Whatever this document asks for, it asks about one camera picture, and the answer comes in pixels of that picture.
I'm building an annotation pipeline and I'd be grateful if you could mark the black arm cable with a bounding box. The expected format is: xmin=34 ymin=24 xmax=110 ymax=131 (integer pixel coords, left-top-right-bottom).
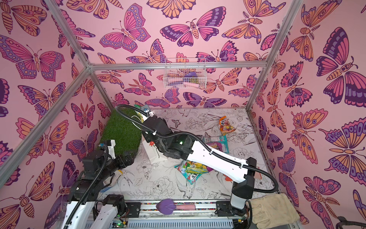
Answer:
xmin=62 ymin=143 xmax=111 ymax=229
xmin=115 ymin=104 xmax=279 ymax=194

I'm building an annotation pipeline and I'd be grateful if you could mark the white floral paper bag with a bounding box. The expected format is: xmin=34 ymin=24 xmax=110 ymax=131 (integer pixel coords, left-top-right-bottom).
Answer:
xmin=142 ymin=137 xmax=168 ymax=164

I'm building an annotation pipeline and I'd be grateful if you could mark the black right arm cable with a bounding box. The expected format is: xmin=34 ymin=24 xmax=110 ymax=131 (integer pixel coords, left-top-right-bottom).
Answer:
xmin=115 ymin=104 xmax=279 ymax=194

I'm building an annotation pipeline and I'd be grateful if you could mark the beige leather glove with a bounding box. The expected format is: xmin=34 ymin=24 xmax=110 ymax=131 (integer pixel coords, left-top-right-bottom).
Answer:
xmin=251 ymin=193 xmax=300 ymax=229

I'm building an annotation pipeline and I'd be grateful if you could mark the clear wall basket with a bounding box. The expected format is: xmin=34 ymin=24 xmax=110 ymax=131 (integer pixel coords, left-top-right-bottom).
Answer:
xmin=162 ymin=57 xmax=207 ymax=89

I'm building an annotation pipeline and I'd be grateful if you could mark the teal red candy bag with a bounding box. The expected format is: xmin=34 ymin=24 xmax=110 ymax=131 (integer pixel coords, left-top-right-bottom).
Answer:
xmin=174 ymin=162 xmax=201 ymax=184

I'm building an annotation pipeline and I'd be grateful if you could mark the teal mint candy bag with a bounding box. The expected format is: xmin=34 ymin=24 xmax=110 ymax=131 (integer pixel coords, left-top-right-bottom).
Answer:
xmin=202 ymin=135 xmax=229 ymax=154

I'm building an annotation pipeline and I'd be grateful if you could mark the purple pink silicone spatula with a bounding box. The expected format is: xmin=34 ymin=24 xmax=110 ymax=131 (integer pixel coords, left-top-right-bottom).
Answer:
xmin=156 ymin=199 xmax=196 ymax=215

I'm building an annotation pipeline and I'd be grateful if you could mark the green artificial grass mat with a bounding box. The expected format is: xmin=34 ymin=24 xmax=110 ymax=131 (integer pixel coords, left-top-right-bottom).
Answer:
xmin=100 ymin=110 xmax=142 ymax=157

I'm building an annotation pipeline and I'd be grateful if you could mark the orange lemon candy bag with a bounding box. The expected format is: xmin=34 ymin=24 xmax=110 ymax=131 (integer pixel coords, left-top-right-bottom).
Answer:
xmin=219 ymin=116 xmax=236 ymax=136

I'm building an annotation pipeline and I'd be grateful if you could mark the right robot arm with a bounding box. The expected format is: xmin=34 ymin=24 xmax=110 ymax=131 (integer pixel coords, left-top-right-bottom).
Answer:
xmin=141 ymin=115 xmax=256 ymax=216

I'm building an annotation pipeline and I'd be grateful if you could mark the brown chocolate candy packet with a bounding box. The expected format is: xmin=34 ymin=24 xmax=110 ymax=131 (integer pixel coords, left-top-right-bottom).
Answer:
xmin=204 ymin=132 xmax=211 ymax=142

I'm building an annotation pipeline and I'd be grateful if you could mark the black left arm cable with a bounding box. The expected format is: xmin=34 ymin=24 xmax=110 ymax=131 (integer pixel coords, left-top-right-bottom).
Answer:
xmin=62 ymin=143 xmax=111 ymax=229

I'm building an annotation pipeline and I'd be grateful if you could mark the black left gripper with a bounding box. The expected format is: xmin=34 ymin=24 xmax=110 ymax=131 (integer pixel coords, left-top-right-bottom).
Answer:
xmin=98 ymin=149 xmax=136 ymax=181

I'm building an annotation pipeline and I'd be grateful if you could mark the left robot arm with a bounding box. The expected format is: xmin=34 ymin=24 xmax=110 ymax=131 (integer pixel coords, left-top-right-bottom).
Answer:
xmin=62 ymin=149 xmax=137 ymax=229

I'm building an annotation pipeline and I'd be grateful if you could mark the purple blackcurrant candy bag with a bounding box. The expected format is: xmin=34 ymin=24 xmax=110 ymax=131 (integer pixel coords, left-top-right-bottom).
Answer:
xmin=207 ymin=142 xmax=226 ymax=153

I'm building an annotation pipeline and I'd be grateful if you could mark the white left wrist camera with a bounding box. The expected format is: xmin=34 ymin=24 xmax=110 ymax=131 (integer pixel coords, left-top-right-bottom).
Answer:
xmin=106 ymin=139 xmax=116 ymax=159

